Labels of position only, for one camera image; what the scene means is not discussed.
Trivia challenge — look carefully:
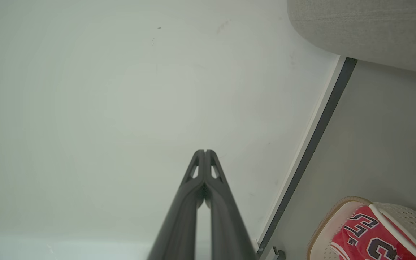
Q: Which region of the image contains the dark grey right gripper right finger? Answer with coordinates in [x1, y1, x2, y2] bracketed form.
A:
[205, 149, 257, 260]

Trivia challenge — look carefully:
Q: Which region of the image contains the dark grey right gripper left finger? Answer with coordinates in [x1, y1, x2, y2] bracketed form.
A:
[147, 150, 205, 260]

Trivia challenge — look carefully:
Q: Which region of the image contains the white woven laundry basket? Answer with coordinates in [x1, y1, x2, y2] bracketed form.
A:
[307, 196, 416, 260]

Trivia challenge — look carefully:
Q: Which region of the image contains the dark grey baseboard strip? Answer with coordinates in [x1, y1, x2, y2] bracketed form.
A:
[257, 58, 358, 257]

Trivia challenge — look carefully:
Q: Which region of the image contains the red basketball jersey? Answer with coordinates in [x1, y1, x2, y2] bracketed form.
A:
[330, 206, 416, 260]

